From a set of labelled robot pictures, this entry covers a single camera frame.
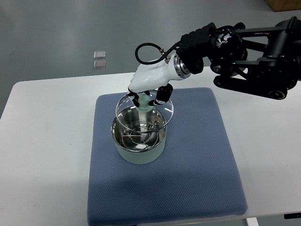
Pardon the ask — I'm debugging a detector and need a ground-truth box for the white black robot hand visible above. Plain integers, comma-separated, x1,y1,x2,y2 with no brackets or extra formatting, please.
128,54,191,107

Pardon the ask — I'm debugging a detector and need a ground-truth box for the glass lid with green knob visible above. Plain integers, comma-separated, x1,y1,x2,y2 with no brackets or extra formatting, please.
115,90,174,133

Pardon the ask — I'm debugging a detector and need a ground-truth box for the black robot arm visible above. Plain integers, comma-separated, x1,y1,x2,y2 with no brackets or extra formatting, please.
176,17,301,100

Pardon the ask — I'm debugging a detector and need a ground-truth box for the green pot with steel interior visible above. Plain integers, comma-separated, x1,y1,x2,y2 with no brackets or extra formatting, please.
111,107,166,164

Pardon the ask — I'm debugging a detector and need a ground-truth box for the upper floor metal plate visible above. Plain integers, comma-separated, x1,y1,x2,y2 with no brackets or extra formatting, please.
94,50,106,59

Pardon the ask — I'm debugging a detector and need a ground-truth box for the blue quilted mat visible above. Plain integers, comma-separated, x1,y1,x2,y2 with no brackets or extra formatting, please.
87,88,247,226

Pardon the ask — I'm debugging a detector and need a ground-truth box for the brown cardboard box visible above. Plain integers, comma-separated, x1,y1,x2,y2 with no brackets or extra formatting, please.
265,0,301,12

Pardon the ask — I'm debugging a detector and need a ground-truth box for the white table leg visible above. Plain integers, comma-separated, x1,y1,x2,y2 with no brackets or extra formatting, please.
246,218,259,226

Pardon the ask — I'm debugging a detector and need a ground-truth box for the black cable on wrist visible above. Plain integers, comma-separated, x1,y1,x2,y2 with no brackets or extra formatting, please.
135,42,183,65

